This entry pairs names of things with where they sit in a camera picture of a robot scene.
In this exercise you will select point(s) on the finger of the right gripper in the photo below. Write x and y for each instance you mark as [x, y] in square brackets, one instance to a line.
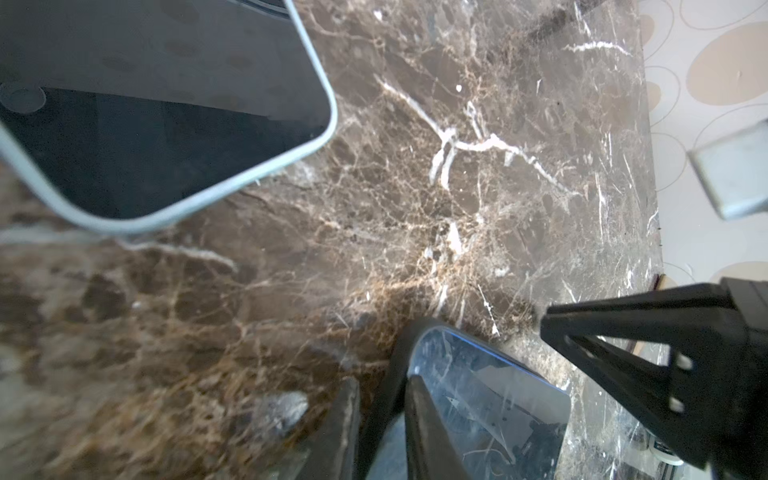
[690, 363]

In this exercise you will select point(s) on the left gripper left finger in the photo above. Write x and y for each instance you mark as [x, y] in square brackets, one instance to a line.
[334, 452]

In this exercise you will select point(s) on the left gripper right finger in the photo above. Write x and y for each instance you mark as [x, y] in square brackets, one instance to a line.
[430, 453]

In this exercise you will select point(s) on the light blue phone case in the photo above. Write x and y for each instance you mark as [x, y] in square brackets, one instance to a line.
[270, 168]

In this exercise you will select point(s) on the black phone case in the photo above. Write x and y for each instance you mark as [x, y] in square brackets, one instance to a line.
[388, 400]

